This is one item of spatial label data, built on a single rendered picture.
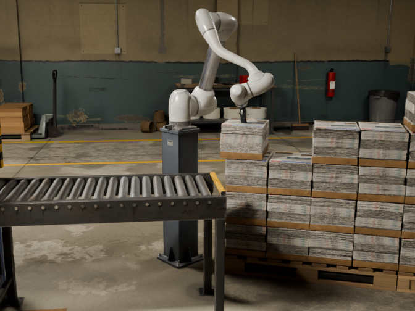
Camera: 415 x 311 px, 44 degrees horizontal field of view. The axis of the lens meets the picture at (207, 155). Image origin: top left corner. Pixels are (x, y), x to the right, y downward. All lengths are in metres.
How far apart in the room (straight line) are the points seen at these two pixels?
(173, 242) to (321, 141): 1.31
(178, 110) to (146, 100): 6.38
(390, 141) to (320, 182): 0.50
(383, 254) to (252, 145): 1.12
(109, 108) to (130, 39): 1.36
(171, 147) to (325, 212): 1.14
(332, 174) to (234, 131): 0.70
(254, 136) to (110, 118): 6.79
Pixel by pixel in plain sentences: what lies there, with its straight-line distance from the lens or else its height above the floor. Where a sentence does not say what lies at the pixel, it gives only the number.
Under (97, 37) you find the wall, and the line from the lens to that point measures 9.93.
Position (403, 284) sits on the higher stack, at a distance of 3.69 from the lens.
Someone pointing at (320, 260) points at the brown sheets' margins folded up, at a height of 0.17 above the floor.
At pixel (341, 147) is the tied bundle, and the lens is 3.39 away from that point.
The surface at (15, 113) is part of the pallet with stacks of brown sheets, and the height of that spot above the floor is 0.46.
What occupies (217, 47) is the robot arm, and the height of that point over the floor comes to 1.57.
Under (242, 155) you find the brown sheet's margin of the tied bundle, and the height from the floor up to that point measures 0.86.
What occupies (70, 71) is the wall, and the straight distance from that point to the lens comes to 9.99.
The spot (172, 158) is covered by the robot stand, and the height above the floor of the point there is 0.80.
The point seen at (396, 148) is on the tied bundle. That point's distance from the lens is 3.41.
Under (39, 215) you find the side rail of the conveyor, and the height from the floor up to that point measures 0.74.
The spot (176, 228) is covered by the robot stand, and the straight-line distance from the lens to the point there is 3.75.
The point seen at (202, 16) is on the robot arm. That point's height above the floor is 1.77.
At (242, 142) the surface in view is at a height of 0.95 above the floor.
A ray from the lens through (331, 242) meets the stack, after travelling 3.56.
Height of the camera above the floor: 1.57
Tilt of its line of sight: 12 degrees down
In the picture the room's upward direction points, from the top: straight up
